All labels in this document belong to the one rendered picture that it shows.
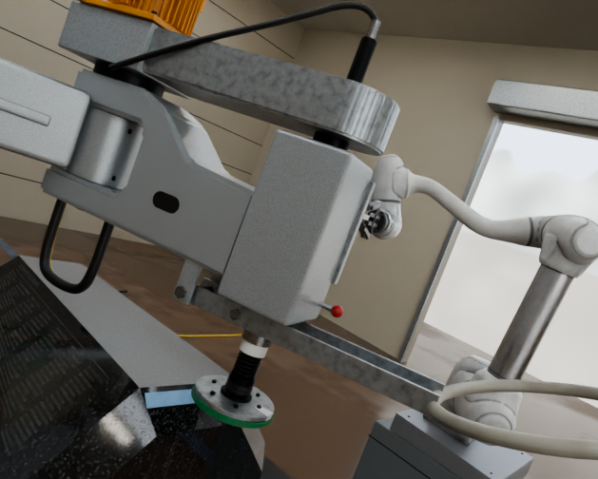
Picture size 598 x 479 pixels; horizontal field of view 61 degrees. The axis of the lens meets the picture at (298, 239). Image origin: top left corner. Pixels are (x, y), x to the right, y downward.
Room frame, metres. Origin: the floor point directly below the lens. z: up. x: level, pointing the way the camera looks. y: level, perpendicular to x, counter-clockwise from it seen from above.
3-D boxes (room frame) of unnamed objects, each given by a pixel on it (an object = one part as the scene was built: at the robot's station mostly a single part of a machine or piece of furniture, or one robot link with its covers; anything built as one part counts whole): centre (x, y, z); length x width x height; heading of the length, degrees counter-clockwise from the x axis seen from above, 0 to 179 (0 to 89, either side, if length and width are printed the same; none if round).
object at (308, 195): (1.29, 0.08, 1.36); 0.36 x 0.22 x 0.45; 69
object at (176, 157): (1.42, 0.37, 1.35); 0.74 x 0.23 x 0.49; 69
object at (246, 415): (1.26, 0.01, 0.91); 0.22 x 0.22 x 0.04
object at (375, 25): (1.26, 0.01, 1.82); 0.04 x 0.04 x 0.17
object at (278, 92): (1.39, 0.34, 1.66); 0.96 x 0.25 x 0.17; 69
